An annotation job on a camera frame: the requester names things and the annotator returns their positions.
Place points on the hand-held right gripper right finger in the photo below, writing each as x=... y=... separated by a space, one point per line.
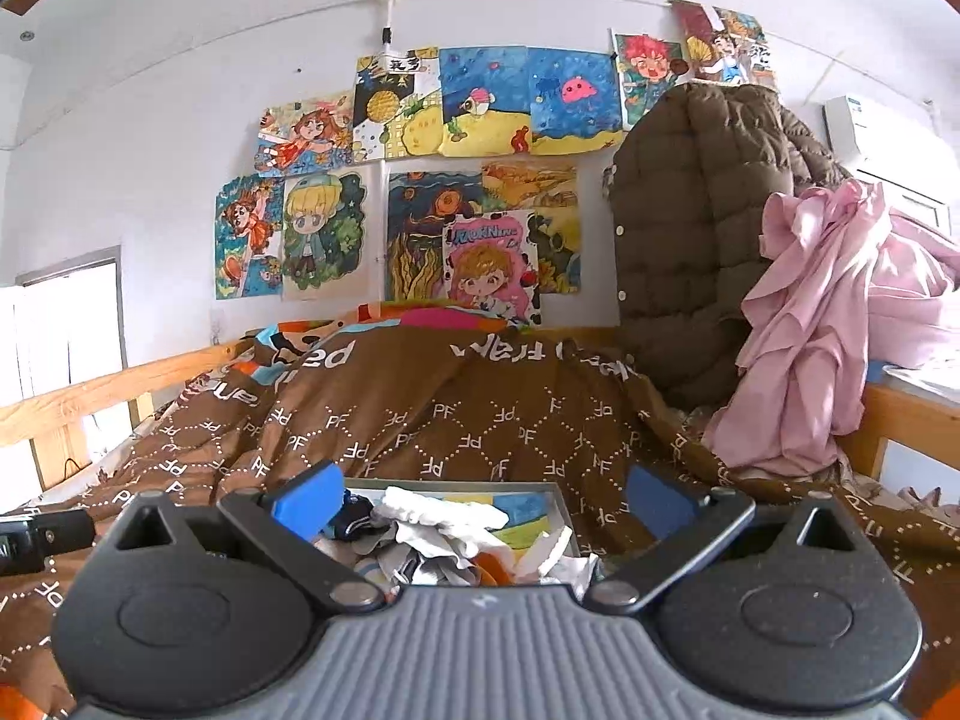
x=664 y=502

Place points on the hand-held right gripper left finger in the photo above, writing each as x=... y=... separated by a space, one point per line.
x=307 y=502

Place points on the grey box with cartoon drawing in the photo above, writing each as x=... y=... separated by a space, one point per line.
x=540 y=510

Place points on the orange sock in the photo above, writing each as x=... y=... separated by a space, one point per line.
x=495 y=570

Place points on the window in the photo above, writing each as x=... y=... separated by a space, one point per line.
x=60 y=360

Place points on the brown printed blanket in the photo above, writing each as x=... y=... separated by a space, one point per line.
x=465 y=405

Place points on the pink cloth pile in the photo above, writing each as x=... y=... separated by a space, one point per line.
x=825 y=315

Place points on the wooden bed board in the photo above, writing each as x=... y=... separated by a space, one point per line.
x=907 y=420

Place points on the brown puffer jacket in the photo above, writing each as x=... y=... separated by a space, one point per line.
x=690 y=240

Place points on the blue orange-haired girl poster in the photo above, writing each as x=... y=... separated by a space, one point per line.
x=247 y=240

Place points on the blond boy green poster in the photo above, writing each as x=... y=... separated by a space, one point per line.
x=322 y=232

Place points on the pink-haired cartoon poster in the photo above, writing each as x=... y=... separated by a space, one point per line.
x=487 y=270

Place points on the dark blue seaweed poster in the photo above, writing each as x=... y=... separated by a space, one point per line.
x=420 y=232

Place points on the orange landscape poster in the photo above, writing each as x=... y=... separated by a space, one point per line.
x=540 y=195

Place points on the flying girl poster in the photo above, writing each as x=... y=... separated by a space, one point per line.
x=307 y=131

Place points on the black yellow moon poster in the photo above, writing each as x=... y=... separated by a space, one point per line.
x=394 y=105

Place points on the pink jellyfish poster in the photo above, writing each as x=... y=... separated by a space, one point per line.
x=574 y=97

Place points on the white air conditioner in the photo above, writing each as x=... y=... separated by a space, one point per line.
x=885 y=150

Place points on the red-haired boy poster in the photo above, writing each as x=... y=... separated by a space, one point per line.
x=649 y=75

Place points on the blue fish yellow sand poster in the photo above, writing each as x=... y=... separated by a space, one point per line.
x=484 y=101

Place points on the hanging cartoon scroll poster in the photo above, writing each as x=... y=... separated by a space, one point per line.
x=727 y=41

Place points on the wooden bed rail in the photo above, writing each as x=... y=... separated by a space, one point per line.
x=90 y=390

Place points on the white wall hook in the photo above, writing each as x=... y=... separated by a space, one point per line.
x=388 y=4

